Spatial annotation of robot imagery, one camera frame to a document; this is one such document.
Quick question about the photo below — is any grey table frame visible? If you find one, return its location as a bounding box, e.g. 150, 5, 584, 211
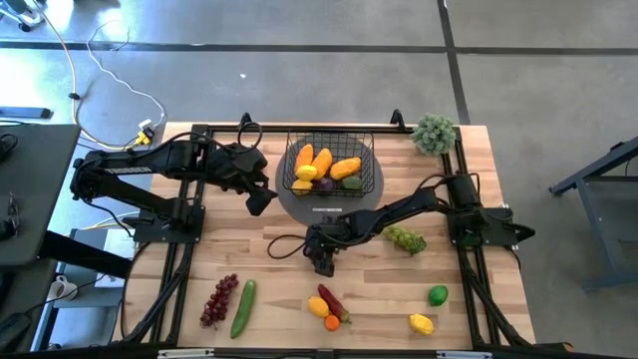
547, 135, 638, 293

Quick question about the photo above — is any round grey woven mat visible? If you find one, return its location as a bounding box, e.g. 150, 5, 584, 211
274, 138, 386, 227

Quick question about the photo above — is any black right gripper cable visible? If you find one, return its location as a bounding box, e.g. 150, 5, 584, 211
266, 232, 313, 261

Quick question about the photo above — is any orange-yellow mango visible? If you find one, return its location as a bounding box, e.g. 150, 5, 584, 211
329, 157, 363, 181
294, 144, 316, 175
310, 148, 334, 181

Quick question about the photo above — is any office chair base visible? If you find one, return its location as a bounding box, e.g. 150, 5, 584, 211
0, 0, 47, 34

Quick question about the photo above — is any black side desk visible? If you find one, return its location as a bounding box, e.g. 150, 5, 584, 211
0, 123, 82, 268

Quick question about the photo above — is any green cucumber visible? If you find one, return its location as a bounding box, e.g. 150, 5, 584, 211
229, 278, 258, 340

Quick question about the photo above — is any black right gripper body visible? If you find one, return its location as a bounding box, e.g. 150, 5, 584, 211
303, 216, 358, 263

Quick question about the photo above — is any dark red long vegetable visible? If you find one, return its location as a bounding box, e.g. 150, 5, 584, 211
317, 283, 353, 325

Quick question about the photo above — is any white mug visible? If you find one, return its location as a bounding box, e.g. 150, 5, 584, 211
47, 274, 80, 302

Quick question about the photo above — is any green grape bunch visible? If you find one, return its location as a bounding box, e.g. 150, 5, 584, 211
382, 224, 429, 257

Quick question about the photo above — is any green lime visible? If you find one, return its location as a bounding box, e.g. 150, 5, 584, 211
428, 284, 450, 308

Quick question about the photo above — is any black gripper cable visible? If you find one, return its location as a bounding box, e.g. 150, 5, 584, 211
236, 121, 264, 156
266, 232, 313, 261

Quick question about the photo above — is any green potted plant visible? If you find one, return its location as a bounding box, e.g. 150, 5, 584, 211
410, 113, 458, 158

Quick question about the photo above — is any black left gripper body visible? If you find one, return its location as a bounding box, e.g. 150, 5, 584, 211
198, 142, 273, 200

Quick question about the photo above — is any black flat bar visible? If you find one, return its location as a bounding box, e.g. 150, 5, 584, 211
0, 105, 54, 121

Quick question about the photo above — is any black wire basket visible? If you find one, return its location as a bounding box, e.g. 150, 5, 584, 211
281, 129, 376, 198

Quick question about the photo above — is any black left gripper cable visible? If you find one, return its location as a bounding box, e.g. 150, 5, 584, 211
236, 121, 264, 156

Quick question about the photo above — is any red grape bunch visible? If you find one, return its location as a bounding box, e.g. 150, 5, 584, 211
199, 272, 240, 331

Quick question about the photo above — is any black aluminium table frame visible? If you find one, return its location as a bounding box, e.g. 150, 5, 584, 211
112, 108, 574, 359

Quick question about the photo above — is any silver bracket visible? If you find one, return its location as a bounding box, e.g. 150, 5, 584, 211
437, 350, 493, 359
158, 348, 215, 359

